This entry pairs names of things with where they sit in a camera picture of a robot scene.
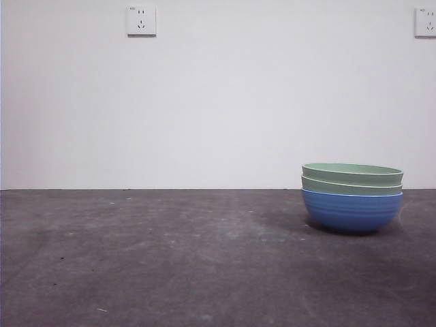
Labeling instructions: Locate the green ribbed bowl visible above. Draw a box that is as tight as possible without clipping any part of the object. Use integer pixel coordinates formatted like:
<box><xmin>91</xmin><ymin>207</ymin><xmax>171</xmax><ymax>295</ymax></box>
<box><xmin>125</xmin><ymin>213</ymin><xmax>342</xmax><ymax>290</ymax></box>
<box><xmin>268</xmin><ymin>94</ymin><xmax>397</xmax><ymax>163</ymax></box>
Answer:
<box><xmin>301</xmin><ymin>162</ymin><xmax>405</xmax><ymax>187</ymax></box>
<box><xmin>300</xmin><ymin>174</ymin><xmax>404</xmax><ymax>197</ymax></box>

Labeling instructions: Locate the blue ribbed bowl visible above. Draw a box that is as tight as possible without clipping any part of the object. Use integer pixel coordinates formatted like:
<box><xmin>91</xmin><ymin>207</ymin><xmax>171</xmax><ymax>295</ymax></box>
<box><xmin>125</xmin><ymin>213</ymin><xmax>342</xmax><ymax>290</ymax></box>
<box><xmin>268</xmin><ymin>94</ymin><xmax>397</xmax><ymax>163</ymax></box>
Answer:
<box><xmin>300</xmin><ymin>188</ymin><xmax>404</xmax><ymax>235</ymax></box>

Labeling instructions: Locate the white wall socket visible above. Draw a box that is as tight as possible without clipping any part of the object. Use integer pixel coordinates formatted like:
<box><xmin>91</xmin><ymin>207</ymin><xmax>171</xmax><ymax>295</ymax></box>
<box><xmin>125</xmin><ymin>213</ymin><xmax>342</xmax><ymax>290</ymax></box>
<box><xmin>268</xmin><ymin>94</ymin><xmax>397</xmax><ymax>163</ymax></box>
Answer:
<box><xmin>414</xmin><ymin>7</ymin><xmax>436</xmax><ymax>39</ymax></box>
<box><xmin>127</xmin><ymin>5</ymin><xmax>158</xmax><ymax>37</ymax></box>

